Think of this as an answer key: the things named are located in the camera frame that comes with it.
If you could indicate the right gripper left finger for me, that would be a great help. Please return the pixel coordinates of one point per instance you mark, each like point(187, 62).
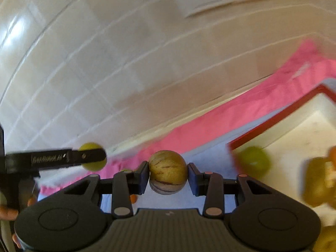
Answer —
point(127, 184)

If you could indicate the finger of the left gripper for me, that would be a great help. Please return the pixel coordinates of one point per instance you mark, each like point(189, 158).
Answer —
point(80, 157)

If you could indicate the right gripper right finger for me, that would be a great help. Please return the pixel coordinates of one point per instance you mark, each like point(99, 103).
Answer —
point(209, 185)

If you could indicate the tiny orange kumquat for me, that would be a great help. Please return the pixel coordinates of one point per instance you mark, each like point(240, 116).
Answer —
point(133, 198)

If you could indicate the green apple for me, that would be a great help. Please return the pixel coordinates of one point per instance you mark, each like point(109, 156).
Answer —
point(94, 167)
point(253, 161)

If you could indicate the striped brown pepino melon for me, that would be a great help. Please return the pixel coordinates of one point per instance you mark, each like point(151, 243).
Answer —
point(168, 172)

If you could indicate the green apple top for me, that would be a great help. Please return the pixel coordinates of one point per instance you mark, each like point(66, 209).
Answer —
point(253, 161)

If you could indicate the orange mandarin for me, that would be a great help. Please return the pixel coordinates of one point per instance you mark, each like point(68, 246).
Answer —
point(332, 155)

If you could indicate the large brown kiwi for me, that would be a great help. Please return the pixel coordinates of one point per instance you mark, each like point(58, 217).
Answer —
point(326, 241)

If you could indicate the person's hand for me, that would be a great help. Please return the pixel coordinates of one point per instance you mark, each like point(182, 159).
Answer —
point(8, 214)

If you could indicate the blue quilted mat pink frill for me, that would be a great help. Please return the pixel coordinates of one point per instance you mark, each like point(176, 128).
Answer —
point(205, 140)

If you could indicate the red cardboard box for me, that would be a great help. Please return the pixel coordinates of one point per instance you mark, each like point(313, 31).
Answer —
point(271, 214)

